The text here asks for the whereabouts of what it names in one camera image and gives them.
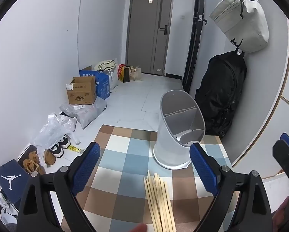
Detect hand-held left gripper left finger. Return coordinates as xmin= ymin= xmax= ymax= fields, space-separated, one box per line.
xmin=16 ymin=142 xmax=101 ymax=232

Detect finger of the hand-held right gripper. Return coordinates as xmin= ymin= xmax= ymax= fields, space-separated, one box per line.
xmin=273 ymin=133 xmax=289 ymax=199

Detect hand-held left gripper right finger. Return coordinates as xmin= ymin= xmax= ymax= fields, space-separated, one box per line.
xmin=189 ymin=142 xmax=273 ymax=232

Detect white utensil holder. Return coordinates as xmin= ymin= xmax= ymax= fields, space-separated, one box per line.
xmin=153 ymin=90 xmax=206 ymax=170

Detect pile of wooden chopsticks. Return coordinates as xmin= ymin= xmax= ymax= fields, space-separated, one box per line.
xmin=144 ymin=170 xmax=177 ymax=232

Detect white shoulder bag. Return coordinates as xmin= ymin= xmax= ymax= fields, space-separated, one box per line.
xmin=209 ymin=0 xmax=269 ymax=54

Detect person's right hand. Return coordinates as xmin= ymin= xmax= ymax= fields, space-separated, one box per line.
xmin=273 ymin=194 xmax=289 ymax=232

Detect person's left hand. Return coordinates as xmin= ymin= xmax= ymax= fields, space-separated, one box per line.
xmin=131 ymin=223 xmax=148 ymax=232

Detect black and white sneaker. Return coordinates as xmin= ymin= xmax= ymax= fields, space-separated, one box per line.
xmin=50 ymin=143 xmax=64 ymax=159
xmin=59 ymin=135 xmax=70 ymax=149

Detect brown boot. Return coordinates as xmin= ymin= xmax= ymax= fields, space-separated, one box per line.
xmin=44 ymin=149 xmax=56 ymax=166

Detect checked tablecloth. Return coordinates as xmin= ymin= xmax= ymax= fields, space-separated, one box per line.
xmin=60 ymin=124 xmax=239 ymax=232

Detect clear plastic bag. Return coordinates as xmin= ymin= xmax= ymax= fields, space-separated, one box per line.
xmin=33 ymin=113 xmax=81 ymax=160

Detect grey plastic mailer bags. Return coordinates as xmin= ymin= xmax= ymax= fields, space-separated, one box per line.
xmin=59 ymin=98 xmax=107 ymax=129

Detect brown cardboard box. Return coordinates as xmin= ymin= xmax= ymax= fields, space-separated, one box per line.
xmin=66 ymin=76 xmax=97 ymax=105

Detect navy shoebox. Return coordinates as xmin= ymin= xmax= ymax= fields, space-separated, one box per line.
xmin=0 ymin=159 xmax=30 ymax=205

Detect black backpack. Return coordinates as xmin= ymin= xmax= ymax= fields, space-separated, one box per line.
xmin=195 ymin=51 xmax=247 ymax=138

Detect blue cardboard box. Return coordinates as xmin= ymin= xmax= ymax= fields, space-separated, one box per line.
xmin=79 ymin=65 xmax=110 ymax=100

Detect white plastic bag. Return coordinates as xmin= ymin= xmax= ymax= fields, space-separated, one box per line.
xmin=106 ymin=68 xmax=119 ymax=92

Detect beige plastic bag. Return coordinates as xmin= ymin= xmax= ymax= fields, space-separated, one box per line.
xmin=131 ymin=66 xmax=142 ymax=81

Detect black framed door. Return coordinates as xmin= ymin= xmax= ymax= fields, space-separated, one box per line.
xmin=182 ymin=0 xmax=206 ymax=92

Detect grey door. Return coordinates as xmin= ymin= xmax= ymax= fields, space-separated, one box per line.
xmin=126 ymin=0 xmax=175 ymax=76

